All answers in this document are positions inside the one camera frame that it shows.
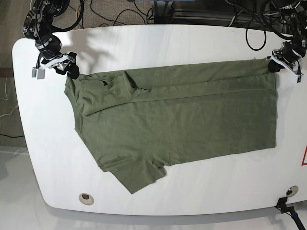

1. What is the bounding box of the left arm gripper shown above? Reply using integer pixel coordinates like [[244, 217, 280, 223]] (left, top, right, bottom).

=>
[[267, 42, 306, 74]]

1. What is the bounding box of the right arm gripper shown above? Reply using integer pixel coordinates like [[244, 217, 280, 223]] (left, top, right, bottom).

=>
[[35, 37, 80, 80]]

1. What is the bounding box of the olive green T-shirt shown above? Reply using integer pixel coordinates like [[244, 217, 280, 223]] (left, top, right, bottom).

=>
[[65, 59, 278, 194]]

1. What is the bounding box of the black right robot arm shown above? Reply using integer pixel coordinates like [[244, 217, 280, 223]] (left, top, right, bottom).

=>
[[22, 0, 84, 80]]

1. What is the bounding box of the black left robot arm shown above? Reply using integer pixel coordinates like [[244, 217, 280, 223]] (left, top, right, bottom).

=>
[[248, 0, 307, 83]]

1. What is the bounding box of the red triangle sticker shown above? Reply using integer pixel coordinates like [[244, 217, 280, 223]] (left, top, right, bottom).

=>
[[301, 146, 307, 166]]

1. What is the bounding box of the right round table grommet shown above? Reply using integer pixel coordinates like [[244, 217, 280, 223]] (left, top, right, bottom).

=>
[[286, 185, 298, 197]]

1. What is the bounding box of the round table grommet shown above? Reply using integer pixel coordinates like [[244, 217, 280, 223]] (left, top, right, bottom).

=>
[[286, 185, 298, 197], [79, 193, 94, 206]]

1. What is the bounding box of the left round table grommet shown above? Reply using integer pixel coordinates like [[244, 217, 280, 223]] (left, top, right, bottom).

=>
[[79, 193, 94, 206]]

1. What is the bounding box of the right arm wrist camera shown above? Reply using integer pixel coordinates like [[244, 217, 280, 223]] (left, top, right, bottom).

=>
[[31, 67, 45, 80]]

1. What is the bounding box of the yellow floor cable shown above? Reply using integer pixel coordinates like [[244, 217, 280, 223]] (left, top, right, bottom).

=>
[[75, 0, 85, 29]]

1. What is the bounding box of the black clamp with cable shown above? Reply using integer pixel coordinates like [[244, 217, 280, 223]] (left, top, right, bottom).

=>
[[275, 204, 306, 230]]

